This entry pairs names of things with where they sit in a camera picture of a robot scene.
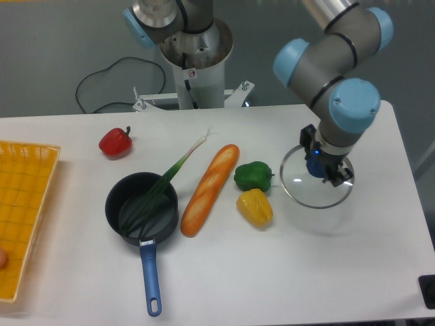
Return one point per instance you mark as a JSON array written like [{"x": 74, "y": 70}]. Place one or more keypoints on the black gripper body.
[{"x": 322, "y": 155}]

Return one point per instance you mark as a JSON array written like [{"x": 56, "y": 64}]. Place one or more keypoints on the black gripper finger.
[
  {"x": 307, "y": 140},
  {"x": 337, "y": 174}
]

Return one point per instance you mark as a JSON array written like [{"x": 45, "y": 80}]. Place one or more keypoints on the glass pot lid blue knob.
[{"x": 309, "y": 190}]

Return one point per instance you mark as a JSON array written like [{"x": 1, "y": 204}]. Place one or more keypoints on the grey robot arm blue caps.
[{"x": 315, "y": 73}]

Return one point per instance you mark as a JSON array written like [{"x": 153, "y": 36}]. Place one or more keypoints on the green bell pepper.
[{"x": 254, "y": 175}]

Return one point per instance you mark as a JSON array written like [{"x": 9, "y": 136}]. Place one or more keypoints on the yellow bell pepper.
[{"x": 255, "y": 207}]

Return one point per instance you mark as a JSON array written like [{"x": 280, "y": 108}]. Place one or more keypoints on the baguette bread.
[{"x": 208, "y": 190}]

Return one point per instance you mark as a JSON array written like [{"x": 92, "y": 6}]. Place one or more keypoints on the black device at table edge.
[{"x": 427, "y": 286}]

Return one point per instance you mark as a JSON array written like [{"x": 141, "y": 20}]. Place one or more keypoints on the red bell pepper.
[{"x": 116, "y": 143}]

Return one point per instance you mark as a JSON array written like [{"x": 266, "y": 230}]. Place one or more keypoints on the green onion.
[{"x": 159, "y": 185}]

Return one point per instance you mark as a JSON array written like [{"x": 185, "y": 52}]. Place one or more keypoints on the yellow woven basket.
[{"x": 26, "y": 172}]

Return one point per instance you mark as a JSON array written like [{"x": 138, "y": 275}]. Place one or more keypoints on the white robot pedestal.
[{"x": 198, "y": 64}]

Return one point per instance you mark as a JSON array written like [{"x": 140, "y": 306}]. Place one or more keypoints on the dark pot blue handle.
[{"x": 121, "y": 200}]

